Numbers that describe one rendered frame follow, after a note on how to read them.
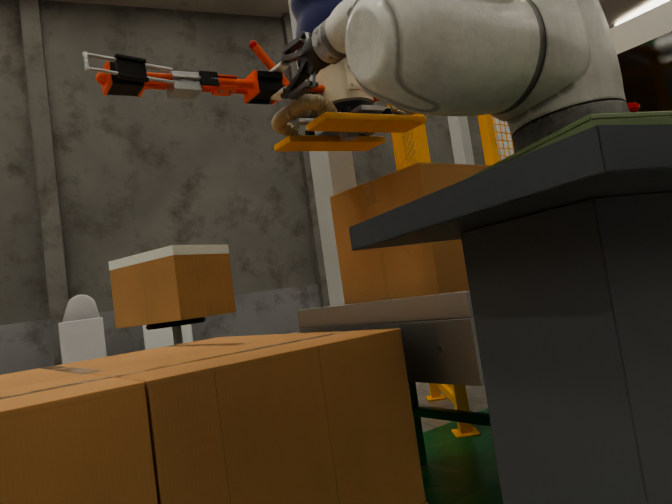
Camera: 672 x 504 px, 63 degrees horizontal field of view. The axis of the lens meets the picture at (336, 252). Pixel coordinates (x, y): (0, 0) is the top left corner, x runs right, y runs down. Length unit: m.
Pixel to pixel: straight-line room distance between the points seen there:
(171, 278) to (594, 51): 2.54
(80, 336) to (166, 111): 4.67
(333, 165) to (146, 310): 1.32
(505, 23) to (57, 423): 0.84
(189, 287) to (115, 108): 8.40
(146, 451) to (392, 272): 0.81
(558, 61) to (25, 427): 0.90
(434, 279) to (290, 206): 9.93
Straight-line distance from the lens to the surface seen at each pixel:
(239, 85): 1.44
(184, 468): 1.04
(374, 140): 1.70
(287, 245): 11.10
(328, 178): 2.73
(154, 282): 3.15
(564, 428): 0.76
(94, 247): 10.59
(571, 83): 0.79
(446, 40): 0.65
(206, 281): 3.13
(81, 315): 8.97
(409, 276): 1.46
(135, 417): 1.00
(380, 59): 0.65
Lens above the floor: 0.64
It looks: 4 degrees up
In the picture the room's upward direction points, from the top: 8 degrees counter-clockwise
